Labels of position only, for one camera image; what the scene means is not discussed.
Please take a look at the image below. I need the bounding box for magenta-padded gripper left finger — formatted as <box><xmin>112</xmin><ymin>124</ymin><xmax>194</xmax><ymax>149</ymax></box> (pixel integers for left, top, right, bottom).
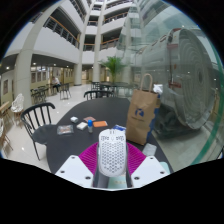
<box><xmin>54</xmin><ymin>142</ymin><xmax>101</xmax><ymax>189</ymax></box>

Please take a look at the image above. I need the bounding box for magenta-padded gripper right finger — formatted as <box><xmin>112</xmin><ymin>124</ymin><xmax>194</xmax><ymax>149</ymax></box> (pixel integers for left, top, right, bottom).
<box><xmin>125</xmin><ymin>142</ymin><xmax>171</xmax><ymax>189</ymax></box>

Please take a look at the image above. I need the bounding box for white perforated computer mouse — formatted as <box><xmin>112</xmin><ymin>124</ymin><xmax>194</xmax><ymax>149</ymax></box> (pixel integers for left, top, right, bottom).
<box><xmin>94</xmin><ymin>128</ymin><xmax>128</xmax><ymax>190</ymax></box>

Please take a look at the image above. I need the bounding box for dark grey phone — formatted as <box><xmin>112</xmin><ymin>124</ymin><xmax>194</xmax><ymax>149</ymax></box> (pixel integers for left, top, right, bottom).
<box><xmin>142</xmin><ymin>143</ymin><xmax>158</xmax><ymax>158</ymax></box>

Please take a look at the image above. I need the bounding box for clear plastic snack bag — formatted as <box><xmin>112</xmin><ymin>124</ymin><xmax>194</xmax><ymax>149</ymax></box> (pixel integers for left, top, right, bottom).
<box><xmin>56</xmin><ymin>124</ymin><xmax>75</xmax><ymax>136</ymax></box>

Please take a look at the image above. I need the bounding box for small blue-capped bottle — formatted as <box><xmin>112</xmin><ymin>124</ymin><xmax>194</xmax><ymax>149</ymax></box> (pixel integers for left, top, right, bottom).
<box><xmin>87</xmin><ymin>119</ymin><xmax>94</xmax><ymax>134</ymax></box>

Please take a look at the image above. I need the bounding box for black spindle-back chair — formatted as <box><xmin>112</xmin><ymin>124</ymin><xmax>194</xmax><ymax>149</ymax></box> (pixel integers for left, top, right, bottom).
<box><xmin>83</xmin><ymin>89</ymin><xmax>116</xmax><ymax>101</ymax></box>
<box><xmin>20</xmin><ymin>102</ymin><xmax>57</xmax><ymax>162</ymax></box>

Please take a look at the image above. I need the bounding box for flat orange cloth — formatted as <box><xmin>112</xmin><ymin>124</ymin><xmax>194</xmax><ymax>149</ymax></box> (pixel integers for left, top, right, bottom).
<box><xmin>92</xmin><ymin>120</ymin><xmax>109</xmax><ymax>129</ymax></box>

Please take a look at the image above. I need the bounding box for brown paper carrier bag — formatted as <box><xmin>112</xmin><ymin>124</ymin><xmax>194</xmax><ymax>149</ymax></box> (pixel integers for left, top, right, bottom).
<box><xmin>125</xmin><ymin>73</ymin><xmax>161</xmax><ymax>146</ymax></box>

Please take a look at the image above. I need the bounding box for light wooden chair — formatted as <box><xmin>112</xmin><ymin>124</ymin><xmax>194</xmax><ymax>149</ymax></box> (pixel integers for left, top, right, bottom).
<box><xmin>0</xmin><ymin>100</ymin><xmax>14</xmax><ymax>124</ymax></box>
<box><xmin>0</xmin><ymin>118</ymin><xmax>14</xmax><ymax>158</ymax></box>

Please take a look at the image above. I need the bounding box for group of dark chairs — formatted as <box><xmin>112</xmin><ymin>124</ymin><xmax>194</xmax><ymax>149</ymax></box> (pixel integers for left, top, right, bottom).
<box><xmin>30</xmin><ymin>83</ymin><xmax>72</xmax><ymax>104</ymax></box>

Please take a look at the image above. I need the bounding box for white lattice chair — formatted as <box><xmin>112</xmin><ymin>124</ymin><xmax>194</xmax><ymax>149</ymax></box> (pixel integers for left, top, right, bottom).
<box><xmin>10</xmin><ymin>92</ymin><xmax>25</xmax><ymax>126</ymax></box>

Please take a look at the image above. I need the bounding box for person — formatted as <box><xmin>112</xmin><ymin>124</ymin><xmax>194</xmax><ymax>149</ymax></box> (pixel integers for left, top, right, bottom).
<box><xmin>50</xmin><ymin>75</ymin><xmax>62</xmax><ymax>93</ymax></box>

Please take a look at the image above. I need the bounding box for large grey turbine exhibit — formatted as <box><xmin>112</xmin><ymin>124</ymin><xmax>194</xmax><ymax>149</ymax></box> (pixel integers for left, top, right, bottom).
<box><xmin>139</xmin><ymin>27</ymin><xmax>216</xmax><ymax>138</ymax></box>

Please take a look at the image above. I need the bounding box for green potted palm plant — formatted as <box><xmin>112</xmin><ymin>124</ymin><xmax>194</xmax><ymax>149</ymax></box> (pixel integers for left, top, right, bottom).
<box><xmin>99</xmin><ymin>55</ymin><xmax>129</xmax><ymax>84</ymax></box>

